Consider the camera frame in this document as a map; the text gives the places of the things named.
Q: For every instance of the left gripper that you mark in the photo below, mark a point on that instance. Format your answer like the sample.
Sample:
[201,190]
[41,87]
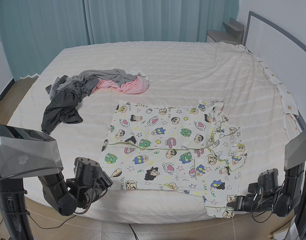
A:
[105,181]

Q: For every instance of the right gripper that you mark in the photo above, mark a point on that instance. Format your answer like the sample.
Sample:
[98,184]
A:
[244,203]

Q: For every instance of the white printed pyjama top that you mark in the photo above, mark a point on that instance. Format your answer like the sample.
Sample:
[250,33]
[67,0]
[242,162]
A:
[168,139]

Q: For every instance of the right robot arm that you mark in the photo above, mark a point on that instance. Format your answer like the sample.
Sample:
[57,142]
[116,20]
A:
[297,149]

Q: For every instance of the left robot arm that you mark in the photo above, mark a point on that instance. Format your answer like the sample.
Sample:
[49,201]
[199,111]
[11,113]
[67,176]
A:
[22,146]

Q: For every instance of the pile of clothes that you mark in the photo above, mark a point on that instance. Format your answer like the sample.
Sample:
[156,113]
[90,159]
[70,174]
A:
[57,109]

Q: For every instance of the bed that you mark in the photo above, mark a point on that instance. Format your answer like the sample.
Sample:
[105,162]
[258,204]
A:
[180,71]

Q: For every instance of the grey bedside table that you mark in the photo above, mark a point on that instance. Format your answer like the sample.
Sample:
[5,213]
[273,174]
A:
[220,35]

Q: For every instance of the blue-green curtain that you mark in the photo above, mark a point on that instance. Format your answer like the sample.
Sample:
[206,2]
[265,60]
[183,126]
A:
[155,9]
[42,21]

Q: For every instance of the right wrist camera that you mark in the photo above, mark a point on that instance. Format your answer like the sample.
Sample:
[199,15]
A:
[253,187]

